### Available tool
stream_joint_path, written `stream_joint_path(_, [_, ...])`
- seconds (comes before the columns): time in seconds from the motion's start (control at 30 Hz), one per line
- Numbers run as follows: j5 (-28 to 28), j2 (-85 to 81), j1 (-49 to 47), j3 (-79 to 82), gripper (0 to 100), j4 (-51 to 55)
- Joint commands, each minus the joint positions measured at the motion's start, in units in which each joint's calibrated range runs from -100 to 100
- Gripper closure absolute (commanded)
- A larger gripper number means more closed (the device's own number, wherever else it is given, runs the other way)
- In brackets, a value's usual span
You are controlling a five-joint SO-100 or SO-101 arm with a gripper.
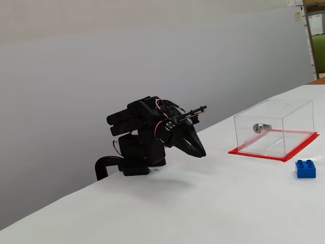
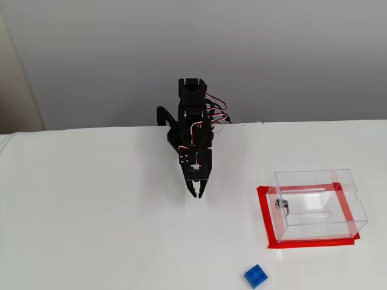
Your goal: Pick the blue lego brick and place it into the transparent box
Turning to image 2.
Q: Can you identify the black camera cable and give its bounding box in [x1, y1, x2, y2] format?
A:
[207, 104, 233, 124]

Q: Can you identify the red white servo wire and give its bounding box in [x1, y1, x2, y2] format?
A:
[205, 93, 227, 111]
[211, 112, 227, 134]
[189, 120, 206, 149]

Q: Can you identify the small wrist camera board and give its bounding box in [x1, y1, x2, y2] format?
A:
[186, 155, 210, 182]

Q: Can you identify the silver cylinder lock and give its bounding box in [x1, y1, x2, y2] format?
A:
[274, 198, 290, 214]

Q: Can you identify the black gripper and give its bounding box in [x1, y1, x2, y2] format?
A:
[178, 147, 213, 199]

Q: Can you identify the black table clamp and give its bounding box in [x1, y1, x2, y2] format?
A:
[156, 105, 179, 129]

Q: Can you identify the blue lego brick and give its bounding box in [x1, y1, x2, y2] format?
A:
[243, 263, 270, 288]

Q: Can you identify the transparent plastic box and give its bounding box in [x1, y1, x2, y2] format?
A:
[265, 169, 369, 243]

